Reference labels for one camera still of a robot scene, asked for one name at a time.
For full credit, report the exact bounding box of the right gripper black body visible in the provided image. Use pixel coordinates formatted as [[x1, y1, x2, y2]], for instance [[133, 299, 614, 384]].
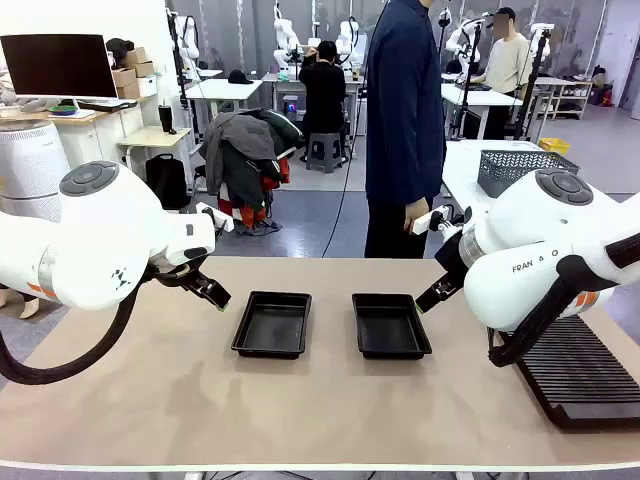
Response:
[[433, 227, 474, 287]]

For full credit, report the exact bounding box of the navy-coated person's hand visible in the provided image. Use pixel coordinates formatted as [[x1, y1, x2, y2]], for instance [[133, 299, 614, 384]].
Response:
[[403, 197, 434, 234]]

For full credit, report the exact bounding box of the wooden shoe shelf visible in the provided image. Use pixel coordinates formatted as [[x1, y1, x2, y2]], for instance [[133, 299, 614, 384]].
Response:
[[547, 79, 595, 120]]

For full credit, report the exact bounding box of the navy-sleeved forearm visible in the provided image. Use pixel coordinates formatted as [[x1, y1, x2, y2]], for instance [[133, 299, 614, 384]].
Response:
[[402, 144, 447, 206]]

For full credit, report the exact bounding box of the grey jacket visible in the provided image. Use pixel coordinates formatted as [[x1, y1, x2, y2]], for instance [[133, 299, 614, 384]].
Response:
[[199, 112, 279, 197]]

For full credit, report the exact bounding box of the person in beige shirt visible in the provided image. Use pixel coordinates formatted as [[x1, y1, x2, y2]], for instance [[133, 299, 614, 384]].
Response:
[[472, 6, 534, 141]]

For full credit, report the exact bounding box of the person in navy coat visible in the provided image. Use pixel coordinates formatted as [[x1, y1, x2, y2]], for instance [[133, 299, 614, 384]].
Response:
[[363, 0, 448, 260]]

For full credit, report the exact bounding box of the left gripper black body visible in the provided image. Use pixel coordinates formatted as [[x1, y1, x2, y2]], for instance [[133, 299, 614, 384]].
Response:
[[147, 255, 207, 291]]

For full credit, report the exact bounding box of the white round air purifier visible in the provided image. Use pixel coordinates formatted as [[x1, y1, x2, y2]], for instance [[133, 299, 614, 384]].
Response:
[[0, 119, 71, 221]]

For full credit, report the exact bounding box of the metal frame chair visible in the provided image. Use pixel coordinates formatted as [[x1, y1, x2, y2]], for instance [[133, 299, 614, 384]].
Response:
[[187, 164, 224, 236]]

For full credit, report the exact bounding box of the red orange garment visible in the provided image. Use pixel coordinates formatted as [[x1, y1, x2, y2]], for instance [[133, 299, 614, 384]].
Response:
[[217, 157, 292, 232]]

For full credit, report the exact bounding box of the black slotted board rack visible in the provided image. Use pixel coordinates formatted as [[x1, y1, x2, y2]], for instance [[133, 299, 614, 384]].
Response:
[[499, 313, 640, 432]]

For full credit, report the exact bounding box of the hanging black cable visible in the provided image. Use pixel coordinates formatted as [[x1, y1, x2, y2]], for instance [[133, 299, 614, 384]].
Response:
[[322, 0, 394, 259]]

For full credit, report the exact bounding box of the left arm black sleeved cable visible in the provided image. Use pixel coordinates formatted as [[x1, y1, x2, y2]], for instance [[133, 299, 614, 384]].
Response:
[[0, 279, 151, 386]]

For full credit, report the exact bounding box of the white cabinet with wood top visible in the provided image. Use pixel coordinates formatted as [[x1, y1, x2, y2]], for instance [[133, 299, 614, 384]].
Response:
[[0, 94, 166, 201]]

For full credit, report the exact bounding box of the right arm black sleeved cable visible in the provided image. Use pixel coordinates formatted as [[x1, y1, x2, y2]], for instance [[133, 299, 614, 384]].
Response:
[[488, 234, 640, 369]]

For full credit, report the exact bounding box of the black tripod stand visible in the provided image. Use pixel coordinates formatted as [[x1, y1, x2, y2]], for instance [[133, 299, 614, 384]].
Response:
[[513, 29, 551, 144], [449, 19, 484, 141]]

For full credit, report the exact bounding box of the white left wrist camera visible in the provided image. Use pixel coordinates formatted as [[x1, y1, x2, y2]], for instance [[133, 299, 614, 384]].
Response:
[[195, 202, 235, 232]]

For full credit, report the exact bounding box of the white work table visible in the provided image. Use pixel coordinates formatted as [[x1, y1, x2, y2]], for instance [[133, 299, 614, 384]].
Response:
[[440, 82, 524, 141], [442, 139, 640, 221]]

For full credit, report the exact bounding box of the black keyboard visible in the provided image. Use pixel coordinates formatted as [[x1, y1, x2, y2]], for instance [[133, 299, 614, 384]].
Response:
[[77, 98, 139, 112]]

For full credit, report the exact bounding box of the grey plastic stool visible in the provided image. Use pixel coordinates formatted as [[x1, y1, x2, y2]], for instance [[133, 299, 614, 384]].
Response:
[[304, 132, 345, 174]]

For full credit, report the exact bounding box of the seated person in black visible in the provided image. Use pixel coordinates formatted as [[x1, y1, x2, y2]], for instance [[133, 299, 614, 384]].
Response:
[[298, 40, 349, 164]]

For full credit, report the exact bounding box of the black backpack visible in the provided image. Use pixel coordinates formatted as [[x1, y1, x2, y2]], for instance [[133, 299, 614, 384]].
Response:
[[144, 153, 190, 211]]

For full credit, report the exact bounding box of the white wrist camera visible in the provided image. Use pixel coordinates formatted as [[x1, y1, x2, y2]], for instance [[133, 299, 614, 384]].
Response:
[[410, 209, 446, 235], [195, 202, 235, 232]]

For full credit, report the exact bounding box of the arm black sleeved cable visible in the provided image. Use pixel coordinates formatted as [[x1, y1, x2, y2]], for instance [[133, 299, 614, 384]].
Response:
[[488, 234, 640, 369], [0, 279, 151, 386]]

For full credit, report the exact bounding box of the black computer monitor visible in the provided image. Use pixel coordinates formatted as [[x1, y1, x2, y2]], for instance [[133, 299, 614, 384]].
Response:
[[0, 33, 119, 101]]

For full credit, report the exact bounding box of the small white side table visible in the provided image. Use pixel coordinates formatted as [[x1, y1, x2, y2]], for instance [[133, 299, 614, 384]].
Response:
[[117, 125, 194, 219]]

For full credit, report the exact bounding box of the black plastic ESD tray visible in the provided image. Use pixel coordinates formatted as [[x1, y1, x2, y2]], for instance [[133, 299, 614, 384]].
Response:
[[230, 290, 313, 360], [351, 292, 433, 360]]

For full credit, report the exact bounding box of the white desk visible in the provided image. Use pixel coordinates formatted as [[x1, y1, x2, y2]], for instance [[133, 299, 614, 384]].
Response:
[[185, 78, 265, 146]]

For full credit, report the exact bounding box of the grey workstation desk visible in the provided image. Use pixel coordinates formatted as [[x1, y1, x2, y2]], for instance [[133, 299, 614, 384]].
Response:
[[262, 72, 366, 151]]

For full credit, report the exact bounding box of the grey perforated basket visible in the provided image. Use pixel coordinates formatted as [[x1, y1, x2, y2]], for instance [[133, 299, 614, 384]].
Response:
[[477, 149, 581, 199]]

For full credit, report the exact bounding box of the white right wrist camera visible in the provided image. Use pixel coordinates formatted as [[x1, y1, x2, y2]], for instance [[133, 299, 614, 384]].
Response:
[[410, 209, 446, 235]]

